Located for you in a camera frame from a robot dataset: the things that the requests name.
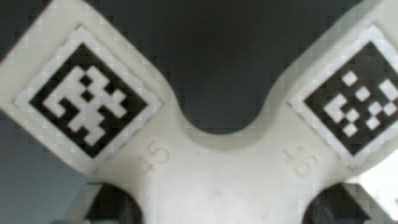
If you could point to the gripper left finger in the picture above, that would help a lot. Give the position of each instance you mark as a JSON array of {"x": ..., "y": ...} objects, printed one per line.
[{"x": 104, "y": 206}]

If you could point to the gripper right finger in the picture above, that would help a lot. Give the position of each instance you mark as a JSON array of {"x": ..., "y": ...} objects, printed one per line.
[{"x": 344, "y": 206}]

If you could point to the white cross-shaped table base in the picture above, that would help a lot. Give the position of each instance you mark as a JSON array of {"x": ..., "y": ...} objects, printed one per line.
[{"x": 89, "y": 99}]

